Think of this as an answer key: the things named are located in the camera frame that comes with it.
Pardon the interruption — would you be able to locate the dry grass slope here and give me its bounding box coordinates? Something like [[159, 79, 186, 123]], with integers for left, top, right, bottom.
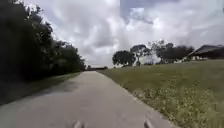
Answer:
[[97, 59, 224, 128]]

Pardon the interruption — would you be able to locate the row of dark trees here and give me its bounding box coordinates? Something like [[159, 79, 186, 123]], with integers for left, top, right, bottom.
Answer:
[[0, 0, 87, 85]]

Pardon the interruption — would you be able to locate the robot's own part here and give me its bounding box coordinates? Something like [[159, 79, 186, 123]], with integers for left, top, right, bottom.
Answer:
[[73, 120, 85, 128], [143, 119, 154, 128]]

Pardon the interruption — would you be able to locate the round dark tree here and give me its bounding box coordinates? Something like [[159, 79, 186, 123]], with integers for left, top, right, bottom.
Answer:
[[112, 49, 137, 68]]

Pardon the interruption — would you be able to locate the tall thin-trunked tree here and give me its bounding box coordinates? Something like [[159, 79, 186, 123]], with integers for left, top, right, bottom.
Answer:
[[129, 44, 151, 67]]

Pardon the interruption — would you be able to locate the shaded grass strip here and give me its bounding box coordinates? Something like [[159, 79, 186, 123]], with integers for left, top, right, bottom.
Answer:
[[0, 71, 83, 107]]

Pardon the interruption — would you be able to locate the grey concrete path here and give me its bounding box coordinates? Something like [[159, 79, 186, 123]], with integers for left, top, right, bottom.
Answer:
[[0, 70, 180, 128]]

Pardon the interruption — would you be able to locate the building with dark roof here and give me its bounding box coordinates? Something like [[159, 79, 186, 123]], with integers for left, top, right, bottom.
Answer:
[[185, 44, 224, 62]]

